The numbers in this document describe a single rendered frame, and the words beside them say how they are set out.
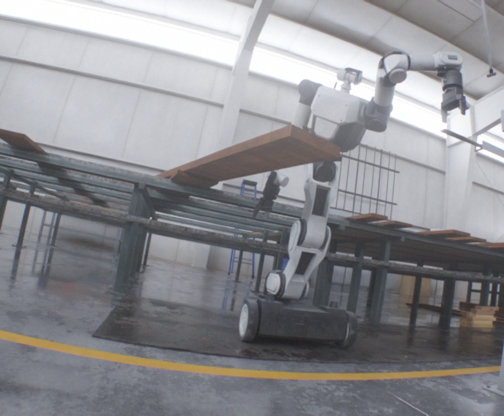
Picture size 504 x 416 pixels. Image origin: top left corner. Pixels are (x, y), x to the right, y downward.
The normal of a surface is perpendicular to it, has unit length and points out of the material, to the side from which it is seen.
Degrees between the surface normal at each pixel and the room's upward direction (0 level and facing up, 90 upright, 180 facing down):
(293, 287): 117
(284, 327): 90
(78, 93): 88
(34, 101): 89
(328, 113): 109
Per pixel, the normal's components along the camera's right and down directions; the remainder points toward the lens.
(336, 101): -0.65, 0.08
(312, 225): 0.27, -0.15
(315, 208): 0.22, 0.09
